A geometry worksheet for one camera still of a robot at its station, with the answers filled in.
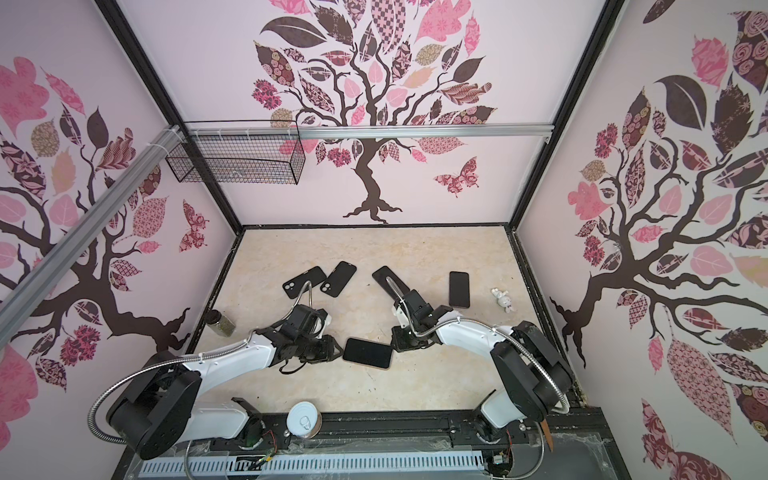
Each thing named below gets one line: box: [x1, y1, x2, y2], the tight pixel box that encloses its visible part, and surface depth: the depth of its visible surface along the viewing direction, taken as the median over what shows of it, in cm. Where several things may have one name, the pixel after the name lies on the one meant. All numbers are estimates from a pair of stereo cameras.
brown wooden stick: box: [540, 418, 554, 452], surface depth 75 cm
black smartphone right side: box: [449, 271, 470, 309], surface depth 104 cm
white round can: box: [286, 401, 323, 439], surface depth 72 cm
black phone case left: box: [282, 266, 327, 299], surface depth 106 cm
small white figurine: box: [491, 288, 515, 313], surface depth 99 cm
